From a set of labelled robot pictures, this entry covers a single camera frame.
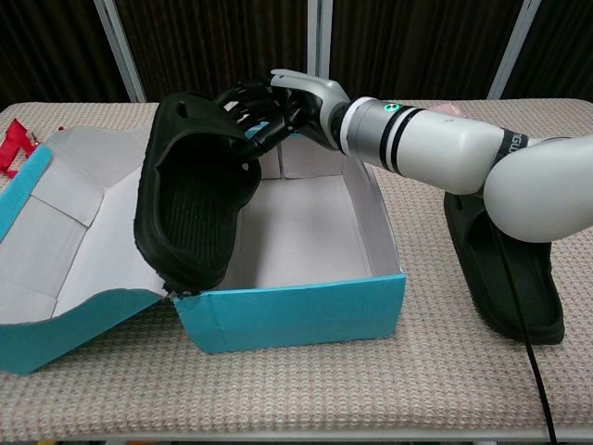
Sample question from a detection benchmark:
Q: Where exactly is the beige woven tablecloth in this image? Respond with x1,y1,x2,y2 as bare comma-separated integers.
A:
0,99,593,441

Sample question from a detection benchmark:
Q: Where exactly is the black rubber slipper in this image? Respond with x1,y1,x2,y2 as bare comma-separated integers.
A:
443,189,566,347

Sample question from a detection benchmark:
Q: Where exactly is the dark brown curtain panel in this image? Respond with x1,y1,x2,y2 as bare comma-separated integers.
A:
502,0,593,101
329,0,524,102
0,0,135,110
115,0,309,103

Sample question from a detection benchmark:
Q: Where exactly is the black slipper with frayed heel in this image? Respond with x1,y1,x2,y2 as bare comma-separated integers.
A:
133,91,263,298

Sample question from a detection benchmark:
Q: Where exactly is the red lanyard strap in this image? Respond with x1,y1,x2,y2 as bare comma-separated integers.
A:
0,118,47,178

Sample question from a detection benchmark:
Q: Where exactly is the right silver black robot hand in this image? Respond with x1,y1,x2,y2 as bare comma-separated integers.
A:
212,69,351,161

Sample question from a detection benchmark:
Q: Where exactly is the grey metal partition post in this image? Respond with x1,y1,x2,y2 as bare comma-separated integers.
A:
488,0,541,101
92,0,147,103
305,0,333,83

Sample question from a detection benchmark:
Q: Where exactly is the teal cardboard shoe box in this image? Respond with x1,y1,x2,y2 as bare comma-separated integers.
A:
0,124,408,375

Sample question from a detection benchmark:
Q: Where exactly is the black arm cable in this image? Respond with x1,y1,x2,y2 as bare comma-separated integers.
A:
495,224,560,445

